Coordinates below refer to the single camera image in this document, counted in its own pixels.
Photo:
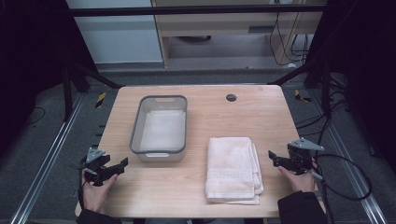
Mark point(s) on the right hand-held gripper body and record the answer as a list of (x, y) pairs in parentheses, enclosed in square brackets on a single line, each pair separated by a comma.
[(300, 155)]

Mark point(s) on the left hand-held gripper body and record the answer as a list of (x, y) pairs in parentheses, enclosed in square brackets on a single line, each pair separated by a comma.
[(97, 169)]

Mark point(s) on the person's right hand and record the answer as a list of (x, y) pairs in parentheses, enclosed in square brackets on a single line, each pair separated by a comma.
[(299, 182)]

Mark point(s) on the person's left hand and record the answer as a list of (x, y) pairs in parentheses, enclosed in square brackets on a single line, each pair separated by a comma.
[(95, 196)]

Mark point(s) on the folded white towel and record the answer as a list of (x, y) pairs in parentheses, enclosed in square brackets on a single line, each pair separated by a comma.
[(232, 169)]

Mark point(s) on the grey-rimmed white plastic bin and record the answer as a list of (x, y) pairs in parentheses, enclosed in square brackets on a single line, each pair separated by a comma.
[(162, 127)]

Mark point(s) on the yellow-black tape marker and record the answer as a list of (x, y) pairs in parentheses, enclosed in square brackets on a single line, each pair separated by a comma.
[(301, 96), (100, 100)]

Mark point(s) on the black metal stand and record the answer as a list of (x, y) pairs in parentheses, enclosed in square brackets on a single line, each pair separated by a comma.
[(81, 77), (317, 77)]

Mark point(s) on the black curtain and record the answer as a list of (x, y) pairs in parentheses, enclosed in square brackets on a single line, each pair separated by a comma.
[(364, 62), (31, 62)]

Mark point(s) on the white cabinet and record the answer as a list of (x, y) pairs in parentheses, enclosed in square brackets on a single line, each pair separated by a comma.
[(118, 37)]

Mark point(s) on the light wooden desk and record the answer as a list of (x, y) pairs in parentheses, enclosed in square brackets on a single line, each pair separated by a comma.
[(224, 25)]

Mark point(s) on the aluminium floor rail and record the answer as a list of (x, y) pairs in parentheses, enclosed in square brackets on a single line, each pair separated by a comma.
[(351, 161), (46, 158)]

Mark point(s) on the black horizontal frame bar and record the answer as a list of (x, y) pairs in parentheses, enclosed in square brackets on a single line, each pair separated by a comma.
[(186, 10)]

